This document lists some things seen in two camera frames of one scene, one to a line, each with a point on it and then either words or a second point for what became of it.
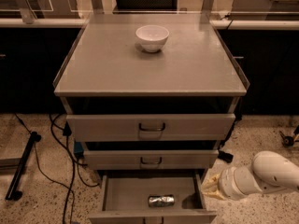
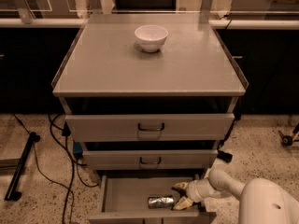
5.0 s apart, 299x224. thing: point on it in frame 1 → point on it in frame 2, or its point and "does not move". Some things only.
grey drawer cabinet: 151,98 does not move
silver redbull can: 161,201 does not move
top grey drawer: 181,127 does not move
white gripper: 229,181 → 194,191
